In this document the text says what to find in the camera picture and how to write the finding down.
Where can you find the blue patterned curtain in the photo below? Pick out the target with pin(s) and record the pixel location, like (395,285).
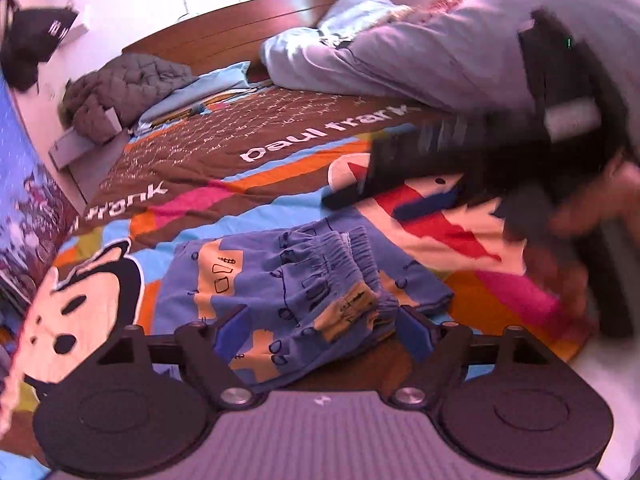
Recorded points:
(25,200)

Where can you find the colourful cartoon bed sheet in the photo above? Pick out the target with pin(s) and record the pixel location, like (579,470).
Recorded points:
(210,160)

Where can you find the pale grey duvet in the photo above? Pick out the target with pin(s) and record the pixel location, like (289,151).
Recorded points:
(425,55)

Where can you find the wooden headboard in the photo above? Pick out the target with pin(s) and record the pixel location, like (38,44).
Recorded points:
(240,25)

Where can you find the person's right hand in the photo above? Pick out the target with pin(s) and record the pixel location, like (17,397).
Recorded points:
(555,260)

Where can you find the blue printed pants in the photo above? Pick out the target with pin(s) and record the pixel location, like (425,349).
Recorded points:
(300,285)

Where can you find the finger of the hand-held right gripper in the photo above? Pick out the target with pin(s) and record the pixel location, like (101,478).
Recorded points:
(415,160)

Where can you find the brown quilted jacket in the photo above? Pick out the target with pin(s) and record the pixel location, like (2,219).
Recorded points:
(125,90)

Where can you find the grey box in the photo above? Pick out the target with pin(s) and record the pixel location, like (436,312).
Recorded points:
(75,147)

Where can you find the black bag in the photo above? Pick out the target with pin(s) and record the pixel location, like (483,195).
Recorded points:
(35,40)

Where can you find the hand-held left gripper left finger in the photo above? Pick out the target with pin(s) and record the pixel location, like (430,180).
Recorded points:
(230,335)

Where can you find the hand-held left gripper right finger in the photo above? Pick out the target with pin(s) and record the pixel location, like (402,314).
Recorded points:
(415,332)

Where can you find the light blue pillow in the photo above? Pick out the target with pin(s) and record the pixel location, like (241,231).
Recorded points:
(210,87)

